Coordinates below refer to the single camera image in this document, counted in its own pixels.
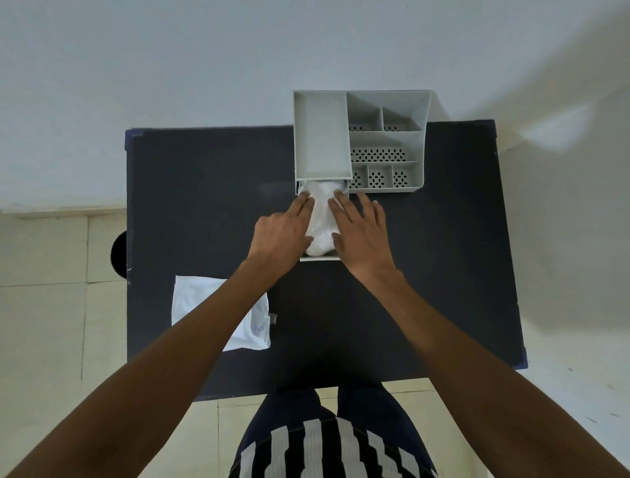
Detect person's right hand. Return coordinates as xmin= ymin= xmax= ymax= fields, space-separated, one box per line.
xmin=327 ymin=191 xmax=400 ymax=286

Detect person's left hand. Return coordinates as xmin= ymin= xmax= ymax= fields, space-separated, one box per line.
xmin=246 ymin=191 xmax=316 ymax=279

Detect white plastic bag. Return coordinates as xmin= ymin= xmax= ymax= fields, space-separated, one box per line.
xmin=171 ymin=275 xmax=273 ymax=353
xmin=301 ymin=180 xmax=347 ymax=258

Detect person's right forearm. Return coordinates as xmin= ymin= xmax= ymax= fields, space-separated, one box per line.
xmin=345 ymin=265 xmax=630 ymax=478

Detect person's left forearm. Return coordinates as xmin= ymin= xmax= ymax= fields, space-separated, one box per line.
xmin=4 ymin=256 xmax=282 ymax=478

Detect grey organizer drawer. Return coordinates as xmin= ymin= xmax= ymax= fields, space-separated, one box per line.
xmin=296 ymin=178 xmax=351 ymax=262

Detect grey plastic desk organizer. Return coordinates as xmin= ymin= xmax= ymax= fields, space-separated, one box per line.
xmin=293 ymin=90 xmax=433 ymax=194

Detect flat white plastic bag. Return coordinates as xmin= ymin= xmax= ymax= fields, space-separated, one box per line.
xmin=171 ymin=275 xmax=273 ymax=353

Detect dark trousers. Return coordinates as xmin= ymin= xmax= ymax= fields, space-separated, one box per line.
xmin=251 ymin=381 xmax=425 ymax=446

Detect black round stool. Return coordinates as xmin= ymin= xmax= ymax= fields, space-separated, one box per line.
xmin=110 ymin=231 xmax=129 ymax=280

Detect black white striped shirt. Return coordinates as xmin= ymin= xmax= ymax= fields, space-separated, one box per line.
xmin=229 ymin=418 xmax=440 ymax=478

